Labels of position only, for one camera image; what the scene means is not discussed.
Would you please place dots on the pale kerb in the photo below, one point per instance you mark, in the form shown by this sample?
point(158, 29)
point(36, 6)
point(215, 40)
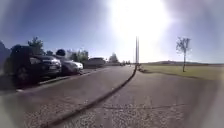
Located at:
point(60, 78)

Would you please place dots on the silver car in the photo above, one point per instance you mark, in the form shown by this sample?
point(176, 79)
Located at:
point(70, 66)

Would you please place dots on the distant hill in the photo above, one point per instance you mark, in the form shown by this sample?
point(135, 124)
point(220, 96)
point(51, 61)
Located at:
point(180, 62)

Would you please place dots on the grey asphalt road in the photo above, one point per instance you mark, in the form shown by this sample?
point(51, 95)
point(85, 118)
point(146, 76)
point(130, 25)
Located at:
point(73, 90)

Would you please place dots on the dark car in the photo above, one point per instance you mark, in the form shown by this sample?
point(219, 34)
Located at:
point(31, 65)

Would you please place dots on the grey asphalt path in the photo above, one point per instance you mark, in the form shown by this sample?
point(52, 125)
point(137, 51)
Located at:
point(146, 100)

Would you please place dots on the small thin tree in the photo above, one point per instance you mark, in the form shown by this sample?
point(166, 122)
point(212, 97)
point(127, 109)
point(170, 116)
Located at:
point(183, 50)

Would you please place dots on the row of trees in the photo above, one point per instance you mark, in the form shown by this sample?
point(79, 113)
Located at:
point(36, 45)

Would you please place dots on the grass field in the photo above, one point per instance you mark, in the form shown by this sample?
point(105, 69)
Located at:
point(186, 71)

